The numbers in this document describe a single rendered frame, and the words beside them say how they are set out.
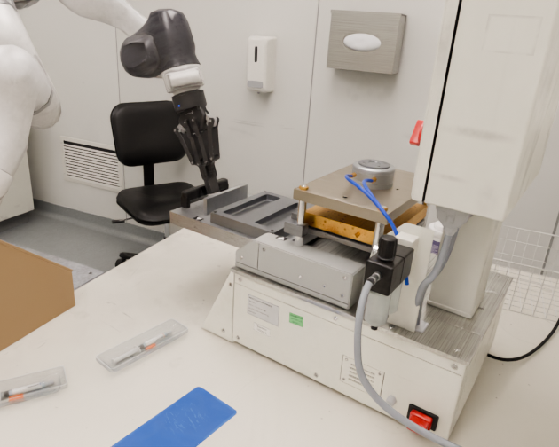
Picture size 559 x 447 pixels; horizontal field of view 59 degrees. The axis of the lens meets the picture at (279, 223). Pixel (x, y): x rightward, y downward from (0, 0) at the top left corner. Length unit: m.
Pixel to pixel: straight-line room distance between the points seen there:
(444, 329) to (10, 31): 1.08
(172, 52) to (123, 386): 0.69
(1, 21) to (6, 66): 0.17
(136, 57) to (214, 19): 1.56
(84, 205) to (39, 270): 2.47
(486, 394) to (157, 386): 0.62
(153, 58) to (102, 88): 2.06
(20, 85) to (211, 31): 1.70
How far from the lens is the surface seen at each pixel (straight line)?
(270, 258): 0.91
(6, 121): 1.18
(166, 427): 0.90
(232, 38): 2.68
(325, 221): 0.90
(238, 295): 0.99
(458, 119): 0.71
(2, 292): 1.08
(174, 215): 1.13
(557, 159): 2.40
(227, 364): 1.01
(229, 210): 1.08
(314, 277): 0.87
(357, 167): 0.92
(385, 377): 0.89
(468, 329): 0.89
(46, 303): 1.17
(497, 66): 0.70
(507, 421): 1.03
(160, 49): 1.17
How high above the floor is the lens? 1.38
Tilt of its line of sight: 22 degrees down
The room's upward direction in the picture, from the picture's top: 4 degrees clockwise
